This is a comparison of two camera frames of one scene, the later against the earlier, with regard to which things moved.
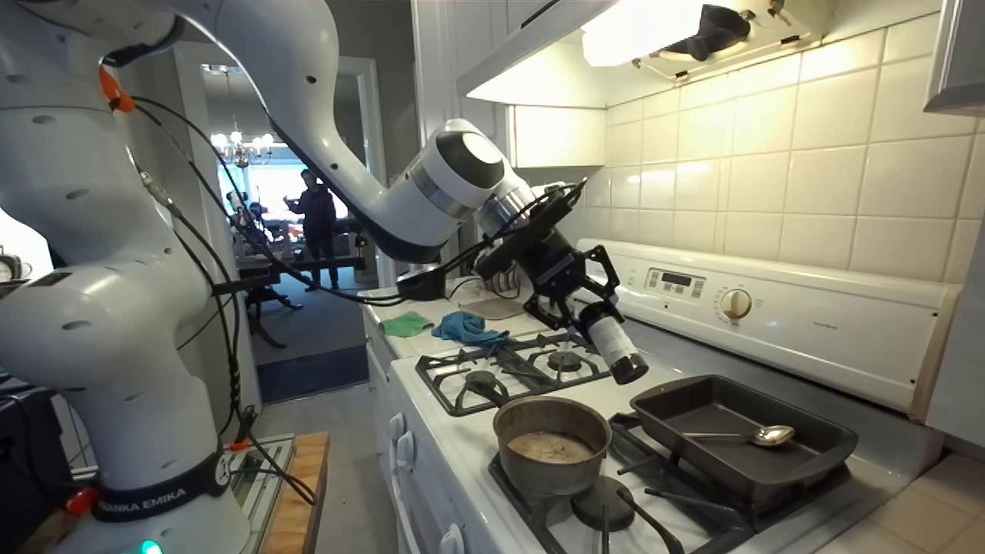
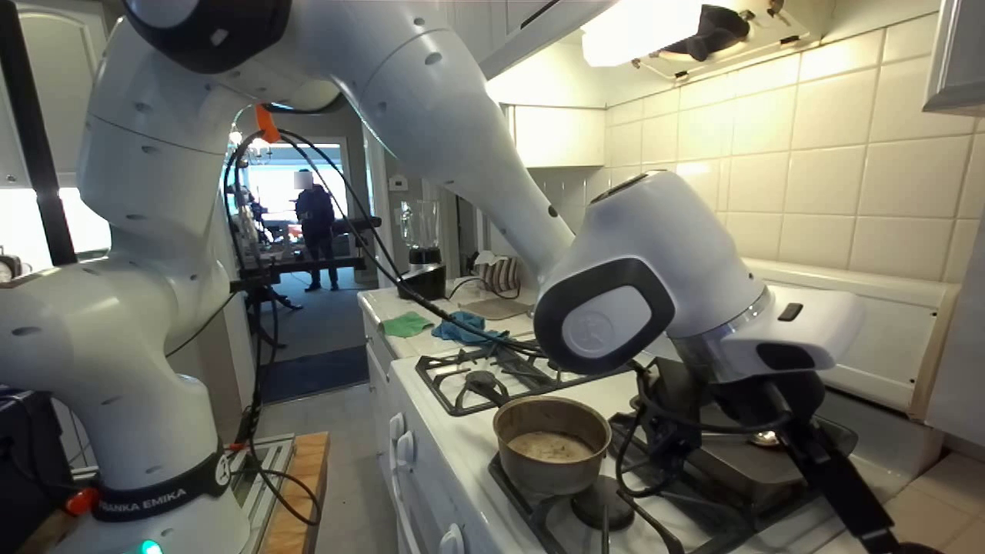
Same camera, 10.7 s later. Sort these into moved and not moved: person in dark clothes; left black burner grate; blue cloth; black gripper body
Moved: black gripper body
Not moved: left black burner grate; blue cloth; person in dark clothes
